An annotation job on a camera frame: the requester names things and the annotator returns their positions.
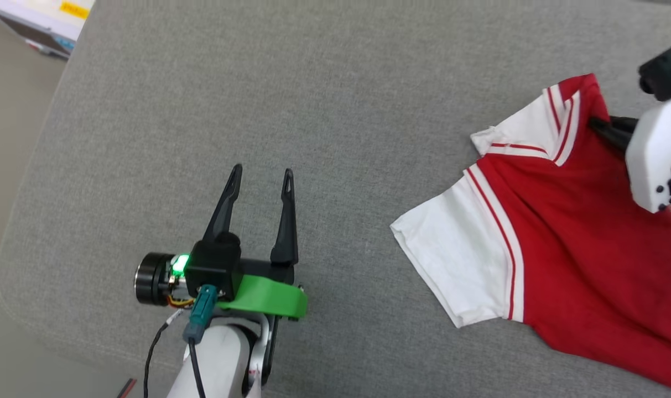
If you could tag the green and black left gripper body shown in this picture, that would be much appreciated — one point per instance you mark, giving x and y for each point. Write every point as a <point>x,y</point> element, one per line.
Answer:
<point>269,296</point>

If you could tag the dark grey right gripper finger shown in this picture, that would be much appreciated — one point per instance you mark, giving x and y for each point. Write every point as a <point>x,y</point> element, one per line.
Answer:
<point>625,124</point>
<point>617,138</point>

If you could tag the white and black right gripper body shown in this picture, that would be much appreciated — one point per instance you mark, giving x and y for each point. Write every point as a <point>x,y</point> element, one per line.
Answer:
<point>653,155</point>

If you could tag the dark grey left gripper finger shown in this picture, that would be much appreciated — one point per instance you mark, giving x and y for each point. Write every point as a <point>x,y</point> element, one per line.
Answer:
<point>286,243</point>
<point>220,221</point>

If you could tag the red and white shirt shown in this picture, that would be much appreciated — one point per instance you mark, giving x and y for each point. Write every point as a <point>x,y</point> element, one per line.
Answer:
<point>578,249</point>

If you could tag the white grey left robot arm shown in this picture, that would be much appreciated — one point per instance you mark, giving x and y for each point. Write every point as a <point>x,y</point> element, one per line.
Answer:
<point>224,359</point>

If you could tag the small red black strip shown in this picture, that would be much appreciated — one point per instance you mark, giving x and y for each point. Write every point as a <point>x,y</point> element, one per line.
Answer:
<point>126,388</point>

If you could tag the white equipment box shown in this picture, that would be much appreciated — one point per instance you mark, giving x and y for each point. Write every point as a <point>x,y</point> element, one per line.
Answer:
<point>31,16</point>

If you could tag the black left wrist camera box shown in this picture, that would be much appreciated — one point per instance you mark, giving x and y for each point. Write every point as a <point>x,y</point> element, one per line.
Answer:
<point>213,265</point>

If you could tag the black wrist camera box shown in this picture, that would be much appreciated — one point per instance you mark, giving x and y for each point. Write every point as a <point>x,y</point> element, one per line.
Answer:
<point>667,69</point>
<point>213,265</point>

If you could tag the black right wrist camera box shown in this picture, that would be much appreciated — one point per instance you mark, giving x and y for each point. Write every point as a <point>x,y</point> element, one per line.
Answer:
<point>667,69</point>

